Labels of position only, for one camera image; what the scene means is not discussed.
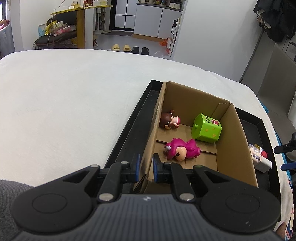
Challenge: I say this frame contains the white charger plug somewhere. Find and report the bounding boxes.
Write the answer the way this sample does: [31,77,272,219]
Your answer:
[255,156,272,173]

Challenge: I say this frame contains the pink bear figurine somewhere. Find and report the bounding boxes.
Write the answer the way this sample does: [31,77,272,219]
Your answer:
[163,138,201,161]

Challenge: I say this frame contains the grey bunny cube toy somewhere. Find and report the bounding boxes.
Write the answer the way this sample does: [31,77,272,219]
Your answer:
[248,144,261,163]

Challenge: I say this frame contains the brown haired doll figurine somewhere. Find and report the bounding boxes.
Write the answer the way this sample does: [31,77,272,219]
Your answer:
[159,109,180,130]

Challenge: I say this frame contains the brown cardboard box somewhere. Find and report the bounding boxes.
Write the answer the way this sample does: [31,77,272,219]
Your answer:
[135,81,257,194]

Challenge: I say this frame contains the green hexagonal box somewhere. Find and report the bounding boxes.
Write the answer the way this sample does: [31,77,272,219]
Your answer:
[191,113,222,143]

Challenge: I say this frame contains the red crab toy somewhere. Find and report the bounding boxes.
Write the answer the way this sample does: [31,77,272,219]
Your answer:
[261,150,268,159]

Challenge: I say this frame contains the black tray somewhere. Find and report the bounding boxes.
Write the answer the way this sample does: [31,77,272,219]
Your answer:
[103,79,282,223]

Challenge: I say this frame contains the grey chair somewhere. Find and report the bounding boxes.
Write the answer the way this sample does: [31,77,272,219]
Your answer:
[256,43,296,121]

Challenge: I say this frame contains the black hanging clothes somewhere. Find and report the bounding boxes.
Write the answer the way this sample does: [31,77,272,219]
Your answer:
[253,0,295,43]

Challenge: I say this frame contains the white kitchen cabinet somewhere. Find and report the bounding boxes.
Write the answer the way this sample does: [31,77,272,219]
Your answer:
[133,3,182,39]

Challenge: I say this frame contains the yellow side table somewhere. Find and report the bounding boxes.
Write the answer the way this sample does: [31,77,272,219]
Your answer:
[50,5,113,49]

